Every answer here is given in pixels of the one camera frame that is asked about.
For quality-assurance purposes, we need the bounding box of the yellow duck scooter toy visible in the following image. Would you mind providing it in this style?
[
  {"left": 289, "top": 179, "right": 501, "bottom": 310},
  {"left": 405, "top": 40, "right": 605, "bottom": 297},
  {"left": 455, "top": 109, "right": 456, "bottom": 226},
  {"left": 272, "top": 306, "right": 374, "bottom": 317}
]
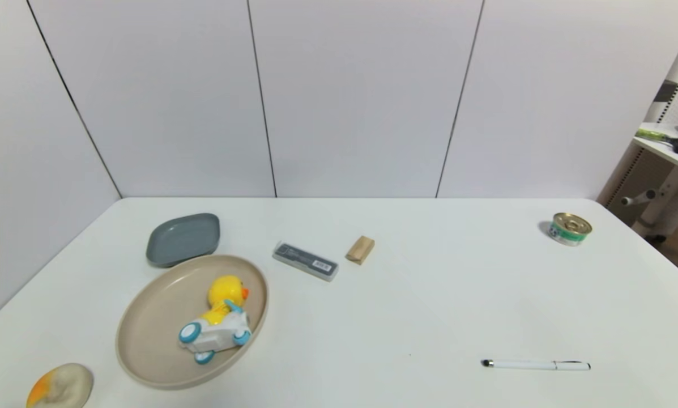
[{"left": 178, "top": 275, "right": 253, "bottom": 366}]

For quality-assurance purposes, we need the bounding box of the beige round plate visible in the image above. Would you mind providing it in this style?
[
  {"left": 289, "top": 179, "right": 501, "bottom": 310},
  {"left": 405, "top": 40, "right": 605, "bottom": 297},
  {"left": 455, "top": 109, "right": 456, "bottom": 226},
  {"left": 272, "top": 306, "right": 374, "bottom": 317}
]
[{"left": 116, "top": 254, "right": 269, "bottom": 390}]

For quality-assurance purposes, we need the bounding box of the small wooden block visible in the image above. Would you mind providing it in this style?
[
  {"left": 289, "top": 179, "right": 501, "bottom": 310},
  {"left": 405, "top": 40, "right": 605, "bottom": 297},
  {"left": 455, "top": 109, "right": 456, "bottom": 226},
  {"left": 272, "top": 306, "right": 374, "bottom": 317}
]
[{"left": 346, "top": 236, "right": 376, "bottom": 265}]

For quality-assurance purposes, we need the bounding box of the grey pencil lead case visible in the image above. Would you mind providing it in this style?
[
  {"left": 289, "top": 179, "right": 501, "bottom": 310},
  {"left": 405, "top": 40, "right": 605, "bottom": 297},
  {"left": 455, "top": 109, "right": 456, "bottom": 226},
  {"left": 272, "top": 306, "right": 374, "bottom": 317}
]
[{"left": 272, "top": 241, "right": 340, "bottom": 282}]

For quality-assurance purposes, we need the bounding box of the grey rounded dish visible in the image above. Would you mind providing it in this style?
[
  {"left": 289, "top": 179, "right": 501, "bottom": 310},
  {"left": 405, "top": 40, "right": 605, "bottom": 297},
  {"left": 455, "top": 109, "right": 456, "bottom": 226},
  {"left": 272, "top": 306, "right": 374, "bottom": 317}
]
[{"left": 146, "top": 213, "right": 221, "bottom": 268}]

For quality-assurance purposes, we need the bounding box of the green label tin can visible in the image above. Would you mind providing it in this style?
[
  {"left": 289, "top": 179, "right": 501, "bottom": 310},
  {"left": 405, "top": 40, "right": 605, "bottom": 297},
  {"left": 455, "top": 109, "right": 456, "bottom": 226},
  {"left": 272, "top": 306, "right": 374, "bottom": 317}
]
[{"left": 548, "top": 212, "right": 594, "bottom": 247}]

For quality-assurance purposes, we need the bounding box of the white stylus pen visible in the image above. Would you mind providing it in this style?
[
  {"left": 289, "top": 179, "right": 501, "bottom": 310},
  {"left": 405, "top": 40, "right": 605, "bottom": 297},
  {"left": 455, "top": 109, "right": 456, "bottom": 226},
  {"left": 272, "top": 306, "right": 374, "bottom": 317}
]
[{"left": 482, "top": 359, "right": 592, "bottom": 372}]

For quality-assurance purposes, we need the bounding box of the beige perforated side panel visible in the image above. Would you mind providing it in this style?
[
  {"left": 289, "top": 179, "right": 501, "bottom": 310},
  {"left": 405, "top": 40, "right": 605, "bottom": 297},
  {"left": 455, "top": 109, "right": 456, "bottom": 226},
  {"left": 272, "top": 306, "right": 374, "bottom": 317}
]
[{"left": 597, "top": 142, "right": 675, "bottom": 211}]

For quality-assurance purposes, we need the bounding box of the green tool on desk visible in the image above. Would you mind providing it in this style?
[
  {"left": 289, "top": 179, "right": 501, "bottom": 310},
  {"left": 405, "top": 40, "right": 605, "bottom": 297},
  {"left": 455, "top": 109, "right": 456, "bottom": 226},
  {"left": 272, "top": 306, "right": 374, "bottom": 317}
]
[{"left": 636, "top": 129, "right": 678, "bottom": 145}]

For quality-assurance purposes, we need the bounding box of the white orange seashell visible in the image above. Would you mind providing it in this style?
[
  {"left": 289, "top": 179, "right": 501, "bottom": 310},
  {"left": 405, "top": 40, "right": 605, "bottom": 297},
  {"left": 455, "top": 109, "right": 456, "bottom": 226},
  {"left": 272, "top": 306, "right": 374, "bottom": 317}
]
[{"left": 26, "top": 363, "right": 95, "bottom": 408}]

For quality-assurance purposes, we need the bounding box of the white desk leg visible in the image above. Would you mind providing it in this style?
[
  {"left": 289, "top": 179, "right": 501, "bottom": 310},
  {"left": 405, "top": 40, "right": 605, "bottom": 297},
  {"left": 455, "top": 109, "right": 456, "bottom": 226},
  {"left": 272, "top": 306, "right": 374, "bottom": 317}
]
[{"left": 632, "top": 166, "right": 678, "bottom": 239}]

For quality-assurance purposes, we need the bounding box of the white side desk top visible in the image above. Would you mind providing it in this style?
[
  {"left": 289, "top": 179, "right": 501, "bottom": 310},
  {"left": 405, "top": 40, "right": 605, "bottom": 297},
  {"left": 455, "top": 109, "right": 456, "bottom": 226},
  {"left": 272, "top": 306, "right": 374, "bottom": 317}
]
[{"left": 636, "top": 121, "right": 678, "bottom": 179}]

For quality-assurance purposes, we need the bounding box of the white crank handle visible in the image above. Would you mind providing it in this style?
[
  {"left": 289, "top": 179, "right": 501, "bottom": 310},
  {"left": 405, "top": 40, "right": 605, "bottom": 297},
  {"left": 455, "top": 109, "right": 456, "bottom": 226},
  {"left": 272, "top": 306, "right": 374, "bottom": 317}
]
[{"left": 621, "top": 189, "right": 656, "bottom": 206}]

